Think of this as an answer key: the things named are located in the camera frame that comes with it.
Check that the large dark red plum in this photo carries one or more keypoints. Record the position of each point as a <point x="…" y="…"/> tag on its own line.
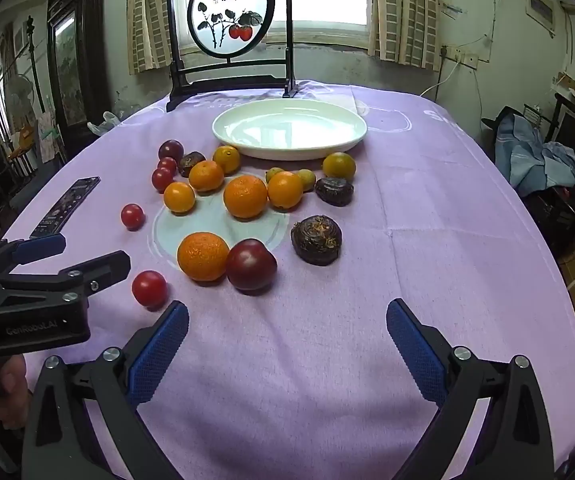
<point x="251" y="265"/>

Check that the white plastic bag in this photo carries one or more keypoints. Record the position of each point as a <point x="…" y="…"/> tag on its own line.
<point x="105" y="122"/>

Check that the checked beige curtain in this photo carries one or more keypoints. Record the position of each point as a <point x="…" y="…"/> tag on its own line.
<point x="405" y="10"/>
<point x="148" y="15"/>

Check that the white oval plate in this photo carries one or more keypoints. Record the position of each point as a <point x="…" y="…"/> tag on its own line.
<point x="290" y="129"/>

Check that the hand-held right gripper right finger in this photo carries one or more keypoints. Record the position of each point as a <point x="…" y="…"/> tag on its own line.
<point x="415" y="355"/>

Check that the dark wooden glass cabinet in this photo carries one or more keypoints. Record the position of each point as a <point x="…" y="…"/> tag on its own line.
<point x="75" y="60"/>

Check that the dark brown water chestnut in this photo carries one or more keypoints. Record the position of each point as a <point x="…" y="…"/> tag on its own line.
<point x="316" y="239"/>
<point x="191" y="163"/>
<point x="334" y="191"/>

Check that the black remote control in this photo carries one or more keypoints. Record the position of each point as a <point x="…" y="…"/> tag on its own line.
<point x="67" y="205"/>

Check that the large orange mandarin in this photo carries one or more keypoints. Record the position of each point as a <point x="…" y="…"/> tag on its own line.
<point x="203" y="256"/>
<point x="245" y="196"/>

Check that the wall vent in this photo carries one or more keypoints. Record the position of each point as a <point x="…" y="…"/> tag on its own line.
<point x="540" y="7"/>

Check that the yellowish orange mandarin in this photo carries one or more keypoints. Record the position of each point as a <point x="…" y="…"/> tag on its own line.
<point x="226" y="159"/>

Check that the pile of blue clothes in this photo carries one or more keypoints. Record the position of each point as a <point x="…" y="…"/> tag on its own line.
<point x="532" y="155"/>

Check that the person's left hand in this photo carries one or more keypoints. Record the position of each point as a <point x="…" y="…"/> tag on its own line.
<point x="10" y="385"/>

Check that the small yellow fruit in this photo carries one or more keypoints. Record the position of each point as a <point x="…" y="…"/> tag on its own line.
<point x="273" y="173"/>
<point x="307" y="179"/>

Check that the round painted table screen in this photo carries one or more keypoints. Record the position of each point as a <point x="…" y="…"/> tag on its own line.
<point x="231" y="10"/>

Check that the greenish yellow mandarin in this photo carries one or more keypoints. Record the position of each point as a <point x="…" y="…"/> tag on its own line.
<point x="339" y="166"/>

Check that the red cherry tomato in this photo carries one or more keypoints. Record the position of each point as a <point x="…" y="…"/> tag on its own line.
<point x="149" y="288"/>
<point x="167" y="165"/>
<point x="162" y="178"/>
<point x="132" y="216"/>

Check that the white wall socket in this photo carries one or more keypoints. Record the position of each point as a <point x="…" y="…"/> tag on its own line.
<point x="460" y="56"/>

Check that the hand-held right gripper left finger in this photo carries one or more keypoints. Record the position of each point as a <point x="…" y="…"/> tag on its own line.
<point x="160" y="355"/>

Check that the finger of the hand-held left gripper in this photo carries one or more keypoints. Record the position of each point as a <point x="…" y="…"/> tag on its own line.
<point x="42" y="247"/>
<point x="102" y="270"/>

